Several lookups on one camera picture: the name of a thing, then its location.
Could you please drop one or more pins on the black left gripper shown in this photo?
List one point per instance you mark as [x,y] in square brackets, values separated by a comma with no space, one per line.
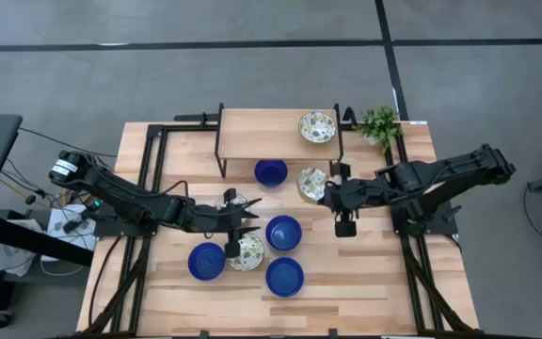
[205,219]

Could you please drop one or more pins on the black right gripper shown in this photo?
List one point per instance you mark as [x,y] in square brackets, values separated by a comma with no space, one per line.
[346,195]

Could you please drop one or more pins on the blue plastic bowl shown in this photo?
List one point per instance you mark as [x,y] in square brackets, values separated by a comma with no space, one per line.
[271,173]
[283,234]
[284,278]
[205,263]

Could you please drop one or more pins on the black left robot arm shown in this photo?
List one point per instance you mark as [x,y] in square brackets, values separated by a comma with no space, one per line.
[111,188]

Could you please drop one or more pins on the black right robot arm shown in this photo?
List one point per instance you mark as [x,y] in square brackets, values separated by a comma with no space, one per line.
[440,174]

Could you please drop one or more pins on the wooden shelf with black legs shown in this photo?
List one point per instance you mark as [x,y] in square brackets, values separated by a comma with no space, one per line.
[261,134]

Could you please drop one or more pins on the small potted green plant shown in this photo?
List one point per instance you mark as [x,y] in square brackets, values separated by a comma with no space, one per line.
[379,124]

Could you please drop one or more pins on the white paper sheet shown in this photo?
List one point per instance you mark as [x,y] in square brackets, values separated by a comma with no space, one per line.
[57,226]

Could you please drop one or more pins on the black metal beam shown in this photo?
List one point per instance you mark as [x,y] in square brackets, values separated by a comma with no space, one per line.
[31,239]

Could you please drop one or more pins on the white cloth bag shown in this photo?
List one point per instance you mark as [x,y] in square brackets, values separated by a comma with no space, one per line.
[7,256]

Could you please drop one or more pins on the black caster wheel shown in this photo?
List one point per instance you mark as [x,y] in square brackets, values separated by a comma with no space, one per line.
[0,320]

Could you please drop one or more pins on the black aluminium table frame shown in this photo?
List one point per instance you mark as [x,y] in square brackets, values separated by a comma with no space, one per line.
[181,127]

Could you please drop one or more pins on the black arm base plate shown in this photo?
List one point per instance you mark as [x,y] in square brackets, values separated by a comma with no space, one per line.
[111,228]
[445,221]

